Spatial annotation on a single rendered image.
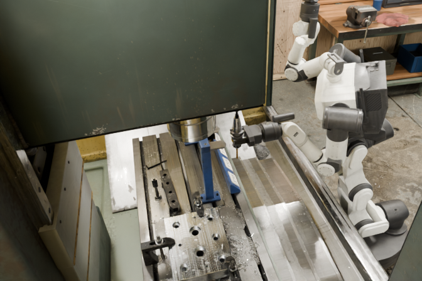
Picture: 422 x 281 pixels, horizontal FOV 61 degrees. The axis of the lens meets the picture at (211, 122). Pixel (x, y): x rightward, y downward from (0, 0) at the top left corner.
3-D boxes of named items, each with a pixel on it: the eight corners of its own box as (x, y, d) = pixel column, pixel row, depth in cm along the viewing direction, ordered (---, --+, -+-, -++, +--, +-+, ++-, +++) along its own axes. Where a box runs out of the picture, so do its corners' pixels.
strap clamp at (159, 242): (176, 251, 148) (172, 228, 139) (178, 258, 145) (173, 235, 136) (144, 259, 146) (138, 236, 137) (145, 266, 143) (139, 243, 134)
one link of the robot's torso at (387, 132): (381, 127, 195) (378, 103, 184) (396, 142, 184) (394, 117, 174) (333, 148, 196) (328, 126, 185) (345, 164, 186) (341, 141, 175)
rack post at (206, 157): (218, 191, 173) (215, 143, 155) (221, 199, 169) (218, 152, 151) (198, 196, 172) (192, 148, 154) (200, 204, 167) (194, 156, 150)
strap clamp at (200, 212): (200, 206, 166) (198, 184, 157) (206, 229, 156) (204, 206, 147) (193, 208, 166) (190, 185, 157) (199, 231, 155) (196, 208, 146)
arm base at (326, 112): (360, 127, 155) (364, 103, 150) (359, 141, 144) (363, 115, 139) (324, 123, 160) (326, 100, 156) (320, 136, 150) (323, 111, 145)
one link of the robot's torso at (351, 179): (359, 178, 219) (354, 122, 191) (376, 199, 205) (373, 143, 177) (335, 187, 220) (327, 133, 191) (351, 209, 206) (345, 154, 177)
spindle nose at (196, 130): (167, 116, 124) (162, 86, 117) (213, 111, 124) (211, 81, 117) (167, 146, 111) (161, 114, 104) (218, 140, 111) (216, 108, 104)
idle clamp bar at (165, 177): (169, 177, 183) (168, 168, 179) (182, 215, 162) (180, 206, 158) (160, 180, 182) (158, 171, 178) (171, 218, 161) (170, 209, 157)
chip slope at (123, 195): (239, 132, 255) (239, 101, 239) (275, 206, 199) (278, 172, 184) (112, 156, 242) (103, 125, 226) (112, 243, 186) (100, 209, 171)
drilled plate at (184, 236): (217, 214, 157) (216, 206, 154) (236, 274, 134) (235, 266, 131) (165, 226, 154) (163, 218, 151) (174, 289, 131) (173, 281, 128)
